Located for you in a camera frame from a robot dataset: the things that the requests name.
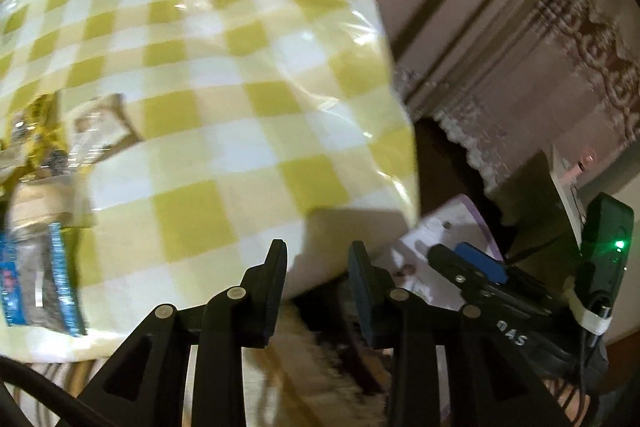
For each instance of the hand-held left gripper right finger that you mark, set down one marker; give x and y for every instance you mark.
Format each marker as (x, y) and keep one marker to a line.
(367, 307)

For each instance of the person's right hand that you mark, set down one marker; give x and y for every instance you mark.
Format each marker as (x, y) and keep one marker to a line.
(572, 402)

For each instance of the yellow checked tablecloth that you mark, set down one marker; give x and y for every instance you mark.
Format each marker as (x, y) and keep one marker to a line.
(225, 107)

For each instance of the large blue-edged peanut packet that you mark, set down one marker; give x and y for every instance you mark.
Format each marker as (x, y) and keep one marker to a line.
(30, 277)

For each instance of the dark patterned rug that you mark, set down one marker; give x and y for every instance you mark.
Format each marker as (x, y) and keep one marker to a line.
(300, 367)

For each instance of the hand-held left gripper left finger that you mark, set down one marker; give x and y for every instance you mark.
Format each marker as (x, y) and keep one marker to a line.
(272, 297)

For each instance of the white bin with purple rim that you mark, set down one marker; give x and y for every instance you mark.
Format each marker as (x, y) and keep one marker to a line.
(440, 229)

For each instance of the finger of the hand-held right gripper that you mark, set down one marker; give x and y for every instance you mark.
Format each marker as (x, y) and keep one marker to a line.
(480, 261)
(447, 263)

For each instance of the white side table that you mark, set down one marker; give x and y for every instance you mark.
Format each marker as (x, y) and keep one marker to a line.
(530, 192)

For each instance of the short beige snack packet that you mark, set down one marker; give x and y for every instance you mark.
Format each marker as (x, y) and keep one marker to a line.
(37, 207)

